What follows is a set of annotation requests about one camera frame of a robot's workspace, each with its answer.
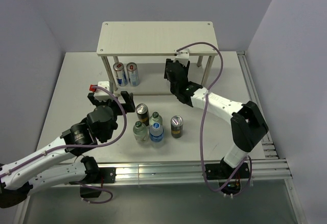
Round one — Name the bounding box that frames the Pocari Sweat bottle blue cap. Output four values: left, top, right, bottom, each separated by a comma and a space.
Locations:
149, 122, 164, 148

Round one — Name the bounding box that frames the dark can yellow band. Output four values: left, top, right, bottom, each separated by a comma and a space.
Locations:
171, 115, 183, 139

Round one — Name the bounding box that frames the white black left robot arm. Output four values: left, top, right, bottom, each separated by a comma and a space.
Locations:
1, 86, 135, 209

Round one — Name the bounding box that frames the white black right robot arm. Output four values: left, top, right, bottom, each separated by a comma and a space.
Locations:
164, 59, 269, 178

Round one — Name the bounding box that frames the white two-tier wooden shelf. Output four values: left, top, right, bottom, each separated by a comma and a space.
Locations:
97, 21, 218, 95

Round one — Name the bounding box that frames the dark can silver top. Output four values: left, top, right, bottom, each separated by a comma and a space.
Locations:
135, 103, 149, 126

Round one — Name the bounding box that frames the clear glass bottle green cap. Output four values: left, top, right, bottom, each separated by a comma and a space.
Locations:
149, 111, 163, 126

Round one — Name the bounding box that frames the blue silver energy can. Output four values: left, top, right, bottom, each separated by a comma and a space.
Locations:
126, 62, 139, 86
113, 62, 128, 86

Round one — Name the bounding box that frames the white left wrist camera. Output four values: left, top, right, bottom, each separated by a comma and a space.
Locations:
89, 81, 113, 101

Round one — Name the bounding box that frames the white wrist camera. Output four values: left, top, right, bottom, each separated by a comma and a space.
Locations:
89, 81, 113, 101
174, 49, 190, 66

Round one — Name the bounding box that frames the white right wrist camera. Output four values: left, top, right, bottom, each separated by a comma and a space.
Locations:
174, 49, 190, 66

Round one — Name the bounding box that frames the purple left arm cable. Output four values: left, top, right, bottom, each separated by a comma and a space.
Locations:
0, 85, 128, 204

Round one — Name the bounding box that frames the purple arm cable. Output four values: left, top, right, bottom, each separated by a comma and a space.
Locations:
0, 85, 128, 204
174, 41, 253, 196

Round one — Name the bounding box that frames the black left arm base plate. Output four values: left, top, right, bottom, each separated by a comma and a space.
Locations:
79, 167, 116, 199

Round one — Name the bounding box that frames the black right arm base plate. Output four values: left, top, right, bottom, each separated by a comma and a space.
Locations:
205, 160, 250, 181

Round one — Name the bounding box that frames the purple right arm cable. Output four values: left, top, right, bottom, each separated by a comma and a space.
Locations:
174, 41, 253, 196

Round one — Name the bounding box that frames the aluminium mounting rail frame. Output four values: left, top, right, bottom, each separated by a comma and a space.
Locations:
15, 51, 307, 224

